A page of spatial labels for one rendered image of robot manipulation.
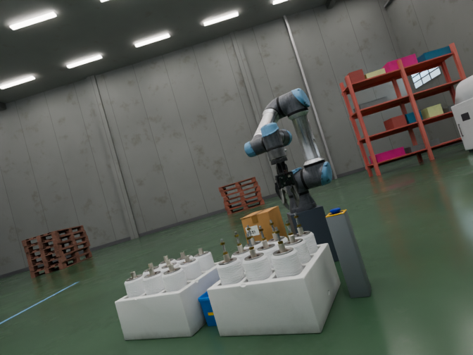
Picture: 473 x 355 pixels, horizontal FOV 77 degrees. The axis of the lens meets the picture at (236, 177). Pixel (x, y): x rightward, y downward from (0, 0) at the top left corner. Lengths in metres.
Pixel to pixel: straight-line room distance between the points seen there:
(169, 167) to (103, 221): 3.20
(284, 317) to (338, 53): 12.03
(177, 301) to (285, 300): 0.47
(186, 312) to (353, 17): 12.89
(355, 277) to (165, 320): 0.78
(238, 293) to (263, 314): 0.11
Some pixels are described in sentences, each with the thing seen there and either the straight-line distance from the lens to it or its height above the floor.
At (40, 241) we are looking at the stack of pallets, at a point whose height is 0.73.
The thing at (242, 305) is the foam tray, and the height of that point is 0.11.
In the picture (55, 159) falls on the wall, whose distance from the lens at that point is 13.41.
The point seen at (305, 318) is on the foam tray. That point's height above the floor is 0.05.
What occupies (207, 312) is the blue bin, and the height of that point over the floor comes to 0.06.
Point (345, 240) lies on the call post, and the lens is 1.20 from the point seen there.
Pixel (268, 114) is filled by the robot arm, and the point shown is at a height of 0.85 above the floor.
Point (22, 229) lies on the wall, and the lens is 14.11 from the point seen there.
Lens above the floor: 0.49
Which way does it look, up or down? 3 degrees up
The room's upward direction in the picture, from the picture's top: 17 degrees counter-clockwise
